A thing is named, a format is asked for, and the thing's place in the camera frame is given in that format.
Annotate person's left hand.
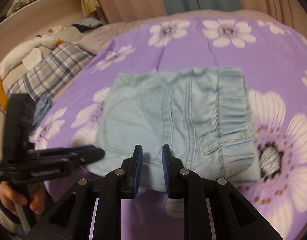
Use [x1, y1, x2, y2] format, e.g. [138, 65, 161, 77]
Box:
[0, 181, 45, 216]

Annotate white curved shelf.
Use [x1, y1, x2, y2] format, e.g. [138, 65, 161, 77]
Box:
[0, 0, 84, 62]

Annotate striped sweater left forearm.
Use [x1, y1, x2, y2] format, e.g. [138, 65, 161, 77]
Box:
[0, 200, 26, 239]

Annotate folded blue plaid cloth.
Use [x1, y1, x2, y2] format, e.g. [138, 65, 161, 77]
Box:
[72, 17, 103, 33]

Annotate light blue denim pants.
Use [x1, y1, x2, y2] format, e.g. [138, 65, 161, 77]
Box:
[87, 67, 260, 192]

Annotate plaid pillow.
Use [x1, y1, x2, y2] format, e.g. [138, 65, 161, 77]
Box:
[6, 42, 94, 102]

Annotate blue denim cloth piece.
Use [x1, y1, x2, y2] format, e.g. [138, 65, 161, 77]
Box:
[32, 96, 53, 129]

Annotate purple floral bed sheet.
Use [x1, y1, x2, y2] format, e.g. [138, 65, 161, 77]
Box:
[32, 17, 307, 239]

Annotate white plush toy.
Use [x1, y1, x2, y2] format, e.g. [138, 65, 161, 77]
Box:
[0, 25, 65, 80]

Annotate white gripper handle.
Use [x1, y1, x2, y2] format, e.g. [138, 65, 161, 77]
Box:
[15, 204, 31, 233]

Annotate yellow tassel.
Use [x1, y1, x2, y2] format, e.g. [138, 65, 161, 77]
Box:
[80, 0, 100, 16]

